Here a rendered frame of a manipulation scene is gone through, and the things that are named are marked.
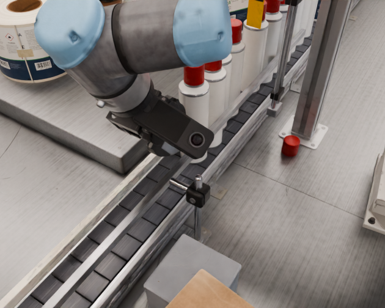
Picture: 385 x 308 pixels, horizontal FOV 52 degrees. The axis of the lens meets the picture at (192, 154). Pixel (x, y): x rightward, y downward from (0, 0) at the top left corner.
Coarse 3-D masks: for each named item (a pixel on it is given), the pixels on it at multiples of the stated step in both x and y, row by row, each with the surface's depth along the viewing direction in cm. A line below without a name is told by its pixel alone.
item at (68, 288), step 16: (304, 32) 95; (272, 64) 84; (256, 80) 80; (240, 96) 76; (224, 112) 72; (208, 128) 69; (176, 176) 62; (160, 192) 59; (144, 208) 57; (128, 224) 55; (112, 240) 53; (96, 256) 51; (80, 272) 49; (64, 288) 48; (48, 304) 46
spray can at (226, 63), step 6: (222, 60) 70; (228, 60) 70; (222, 66) 70; (228, 66) 71; (228, 72) 72; (228, 78) 73; (228, 84) 74; (228, 90) 75; (228, 96) 76; (228, 102) 77
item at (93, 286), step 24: (264, 96) 90; (240, 120) 84; (168, 168) 74; (192, 168) 74; (144, 192) 69; (168, 192) 69; (120, 216) 66; (144, 216) 66; (96, 240) 62; (120, 240) 62; (144, 240) 62; (72, 264) 59; (120, 264) 59; (48, 288) 56; (96, 288) 56
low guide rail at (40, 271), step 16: (144, 160) 70; (128, 176) 67; (112, 192) 65; (96, 208) 62; (80, 224) 60; (64, 240) 58; (80, 240) 60; (48, 256) 56; (64, 256) 58; (32, 272) 54; (48, 272) 56; (16, 288) 53; (32, 288) 55; (0, 304) 51; (16, 304) 53
